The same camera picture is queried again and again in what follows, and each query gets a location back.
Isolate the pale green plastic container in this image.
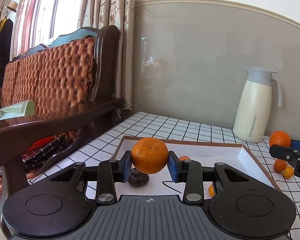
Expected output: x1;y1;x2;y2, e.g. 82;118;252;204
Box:
0;99;35;120

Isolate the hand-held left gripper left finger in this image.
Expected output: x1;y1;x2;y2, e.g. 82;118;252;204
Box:
49;150;132;204

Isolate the dark purple round fruit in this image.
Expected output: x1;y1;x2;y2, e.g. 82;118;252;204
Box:
128;169;150;187

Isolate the blue sofa backrest top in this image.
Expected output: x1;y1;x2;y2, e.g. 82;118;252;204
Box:
22;27;100;55

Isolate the black jacket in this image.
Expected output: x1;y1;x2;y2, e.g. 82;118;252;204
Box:
0;17;14;88

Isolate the straw hat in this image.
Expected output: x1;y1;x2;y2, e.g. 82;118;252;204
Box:
5;1;19;12

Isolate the window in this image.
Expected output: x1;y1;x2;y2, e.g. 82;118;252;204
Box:
30;0;88;48

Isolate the red cloth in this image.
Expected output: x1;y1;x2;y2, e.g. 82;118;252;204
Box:
24;136;57;155

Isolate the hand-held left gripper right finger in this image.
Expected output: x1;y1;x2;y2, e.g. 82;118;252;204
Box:
167;150;252;204

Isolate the large orange tangerine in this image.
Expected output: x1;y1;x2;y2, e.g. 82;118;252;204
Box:
131;137;169;175

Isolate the black plaid cloth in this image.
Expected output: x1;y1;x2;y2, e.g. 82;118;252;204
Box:
21;134;67;168

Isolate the embroidered beige curtain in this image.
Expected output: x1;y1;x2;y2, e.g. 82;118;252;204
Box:
77;0;137;130

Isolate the cream thermos jug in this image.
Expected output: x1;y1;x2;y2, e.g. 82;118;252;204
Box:
233;66;282;144

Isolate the brown cardboard box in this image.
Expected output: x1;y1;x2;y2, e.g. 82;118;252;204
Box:
85;135;283;200

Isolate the wooden sofa orange tufted cushion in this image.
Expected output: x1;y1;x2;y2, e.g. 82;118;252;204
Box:
0;25;125;230

